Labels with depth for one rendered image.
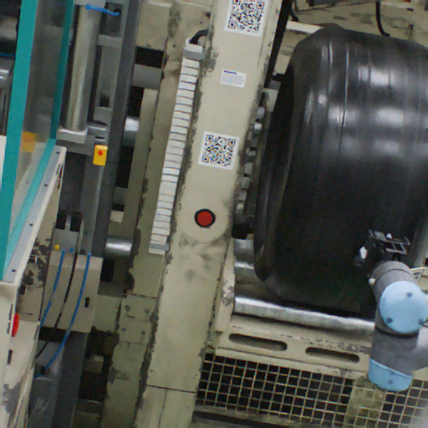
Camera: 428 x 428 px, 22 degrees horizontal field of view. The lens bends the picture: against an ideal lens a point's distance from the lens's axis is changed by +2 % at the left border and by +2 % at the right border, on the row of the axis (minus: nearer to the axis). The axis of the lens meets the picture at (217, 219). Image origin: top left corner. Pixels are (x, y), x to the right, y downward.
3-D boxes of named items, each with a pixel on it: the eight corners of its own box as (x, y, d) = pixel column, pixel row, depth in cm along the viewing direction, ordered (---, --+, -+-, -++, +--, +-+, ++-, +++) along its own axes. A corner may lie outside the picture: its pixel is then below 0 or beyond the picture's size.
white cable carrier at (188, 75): (148, 252, 245) (185, 43, 226) (149, 242, 250) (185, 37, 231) (167, 255, 246) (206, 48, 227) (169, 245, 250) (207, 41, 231)
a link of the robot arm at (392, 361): (433, 384, 197) (443, 326, 194) (389, 398, 190) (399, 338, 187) (399, 366, 203) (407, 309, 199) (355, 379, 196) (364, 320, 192)
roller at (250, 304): (226, 313, 244) (229, 307, 240) (229, 294, 246) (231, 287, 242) (383, 341, 247) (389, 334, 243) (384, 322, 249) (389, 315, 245)
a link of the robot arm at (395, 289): (379, 337, 186) (385, 288, 184) (369, 311, 197) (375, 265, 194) (426, 341, 187) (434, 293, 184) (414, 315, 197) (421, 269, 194)
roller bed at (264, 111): (170, 206, 283) (191, 96, 271) (172, 184, 296) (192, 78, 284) (247, 220, 284) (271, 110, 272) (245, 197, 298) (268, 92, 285)
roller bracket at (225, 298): (214, 332, 240) (222, 292, 236) (215, 251, 276) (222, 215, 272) (229, 334, 240) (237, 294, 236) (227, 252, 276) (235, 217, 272)
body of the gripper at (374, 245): (406, 235, 210) (419, 257, 198) (395, 277, 212) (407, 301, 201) (366, 227, 209) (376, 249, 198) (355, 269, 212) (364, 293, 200)
